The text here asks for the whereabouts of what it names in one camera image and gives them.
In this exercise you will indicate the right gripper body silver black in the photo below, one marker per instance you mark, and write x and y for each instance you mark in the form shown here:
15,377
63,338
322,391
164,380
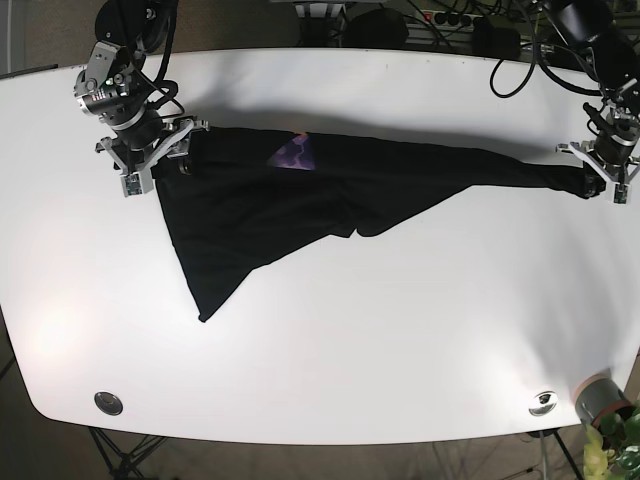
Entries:
135,166

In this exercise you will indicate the left gripper body silver black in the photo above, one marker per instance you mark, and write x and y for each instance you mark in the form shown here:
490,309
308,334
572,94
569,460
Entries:
612,160

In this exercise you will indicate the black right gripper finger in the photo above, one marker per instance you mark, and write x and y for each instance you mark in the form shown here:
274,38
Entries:
185,164

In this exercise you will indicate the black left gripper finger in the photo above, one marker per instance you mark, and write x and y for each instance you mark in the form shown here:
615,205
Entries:
593,186

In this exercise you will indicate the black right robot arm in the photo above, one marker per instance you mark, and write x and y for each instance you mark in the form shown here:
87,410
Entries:
124,85

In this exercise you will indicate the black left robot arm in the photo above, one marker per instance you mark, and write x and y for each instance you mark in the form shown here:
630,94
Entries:
607,56

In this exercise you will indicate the grey plant pot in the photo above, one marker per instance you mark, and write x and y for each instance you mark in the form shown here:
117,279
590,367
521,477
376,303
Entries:
598,396

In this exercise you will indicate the right silver table grommet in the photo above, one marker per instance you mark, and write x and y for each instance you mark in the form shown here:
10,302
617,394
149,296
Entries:
543,403

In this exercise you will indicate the silver table grommet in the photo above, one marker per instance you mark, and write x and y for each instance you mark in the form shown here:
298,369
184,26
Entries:
543,403
108,403

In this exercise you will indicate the left silver table grommet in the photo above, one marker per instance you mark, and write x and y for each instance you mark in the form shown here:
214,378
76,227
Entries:
108,403

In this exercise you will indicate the green potted plant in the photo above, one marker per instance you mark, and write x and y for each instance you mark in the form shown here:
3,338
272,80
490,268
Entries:
612,449

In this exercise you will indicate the black folding table legs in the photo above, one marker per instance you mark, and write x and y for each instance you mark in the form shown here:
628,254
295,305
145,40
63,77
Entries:
125,465

